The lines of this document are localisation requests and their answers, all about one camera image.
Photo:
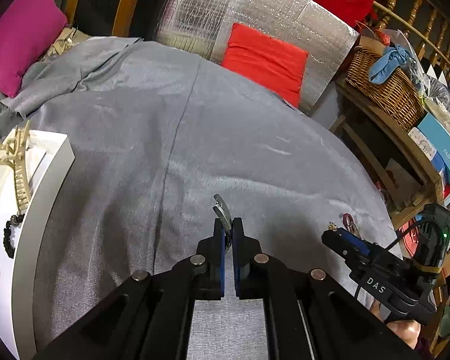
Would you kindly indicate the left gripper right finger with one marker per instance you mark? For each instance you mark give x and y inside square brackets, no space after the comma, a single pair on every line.
[244,249]

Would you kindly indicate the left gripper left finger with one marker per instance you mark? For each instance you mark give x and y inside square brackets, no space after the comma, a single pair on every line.
[211,282]

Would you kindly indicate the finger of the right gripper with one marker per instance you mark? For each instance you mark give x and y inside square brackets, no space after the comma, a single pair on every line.
[353,241]

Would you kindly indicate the gold hair clip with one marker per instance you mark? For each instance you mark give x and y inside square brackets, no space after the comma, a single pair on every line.
[332,227]

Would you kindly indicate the silver hair clip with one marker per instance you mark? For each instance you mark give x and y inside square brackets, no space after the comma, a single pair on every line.
[221,210]

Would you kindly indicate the white jewelry tray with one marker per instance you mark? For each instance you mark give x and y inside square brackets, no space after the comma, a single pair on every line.
[48,159]

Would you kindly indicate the right hand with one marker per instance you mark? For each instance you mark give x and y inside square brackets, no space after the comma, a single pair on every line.
[407,330]

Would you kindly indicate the wooden shelf unit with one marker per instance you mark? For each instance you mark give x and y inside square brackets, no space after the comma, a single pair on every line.
[375,139]

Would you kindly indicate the grey bed blanket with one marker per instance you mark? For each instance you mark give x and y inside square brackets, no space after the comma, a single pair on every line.
[156,133]

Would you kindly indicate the teal fashion box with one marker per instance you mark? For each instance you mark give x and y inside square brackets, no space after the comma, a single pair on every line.
[438,137]

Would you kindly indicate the wicker basket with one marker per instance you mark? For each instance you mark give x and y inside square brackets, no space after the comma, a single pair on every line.
[397,97]

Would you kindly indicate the blue cloth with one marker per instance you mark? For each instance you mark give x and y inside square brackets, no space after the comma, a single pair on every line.
[394,57]

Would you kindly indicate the red cushion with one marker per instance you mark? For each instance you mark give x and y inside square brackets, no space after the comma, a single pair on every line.
[274,64]

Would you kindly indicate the cream claw hair clip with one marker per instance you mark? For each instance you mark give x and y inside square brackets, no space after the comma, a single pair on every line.
[13,155]

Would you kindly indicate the wooden stair railing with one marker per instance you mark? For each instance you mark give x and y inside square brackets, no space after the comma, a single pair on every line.
[425,24]

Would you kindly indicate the wooden cabinet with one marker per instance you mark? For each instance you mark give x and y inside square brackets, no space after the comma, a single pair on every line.
[121,18]

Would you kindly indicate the magenta pillow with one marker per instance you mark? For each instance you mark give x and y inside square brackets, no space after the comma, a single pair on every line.
[27,30]

